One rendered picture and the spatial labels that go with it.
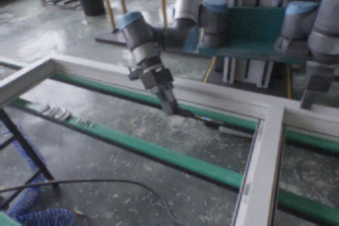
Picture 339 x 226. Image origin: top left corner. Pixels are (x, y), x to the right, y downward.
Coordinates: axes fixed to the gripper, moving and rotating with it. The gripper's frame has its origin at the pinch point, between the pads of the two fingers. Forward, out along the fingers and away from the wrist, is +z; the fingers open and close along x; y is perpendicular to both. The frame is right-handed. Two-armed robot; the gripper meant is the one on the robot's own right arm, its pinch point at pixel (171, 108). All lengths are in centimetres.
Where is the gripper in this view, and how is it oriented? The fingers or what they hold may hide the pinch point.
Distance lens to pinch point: 73.5
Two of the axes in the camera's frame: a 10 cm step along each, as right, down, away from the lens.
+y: 8.0, -4.1, -4.4
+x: 4.2, -1.4, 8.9
